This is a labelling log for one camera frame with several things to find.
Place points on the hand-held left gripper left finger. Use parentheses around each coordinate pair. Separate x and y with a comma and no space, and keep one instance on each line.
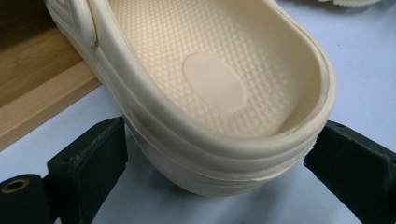
(90,165)

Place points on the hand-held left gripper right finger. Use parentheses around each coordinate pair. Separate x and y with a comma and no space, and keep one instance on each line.
(355,168)

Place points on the three-tier bamboo shoe rack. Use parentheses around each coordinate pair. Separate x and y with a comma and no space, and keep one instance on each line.
(37,93)

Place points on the cream foam clog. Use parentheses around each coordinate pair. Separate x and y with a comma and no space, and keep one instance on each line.
(205,93)
(348,2)

